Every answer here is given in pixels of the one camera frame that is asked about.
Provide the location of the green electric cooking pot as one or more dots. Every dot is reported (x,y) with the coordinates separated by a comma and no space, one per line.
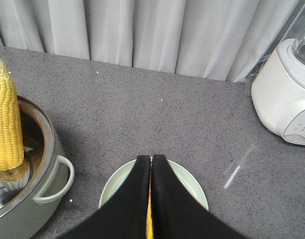
(30,194)

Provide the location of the white curtain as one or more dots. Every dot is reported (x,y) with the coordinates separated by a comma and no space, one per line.
(216,39)

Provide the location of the corn cob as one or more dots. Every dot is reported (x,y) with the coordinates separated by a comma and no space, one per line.
(11,143)
(149,224)

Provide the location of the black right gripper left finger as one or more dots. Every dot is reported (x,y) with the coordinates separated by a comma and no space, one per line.
(124,215)

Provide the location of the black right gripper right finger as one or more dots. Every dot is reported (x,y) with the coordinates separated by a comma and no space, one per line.
(176,214)

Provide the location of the green plate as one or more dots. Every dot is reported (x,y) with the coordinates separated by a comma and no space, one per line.
(184,176)

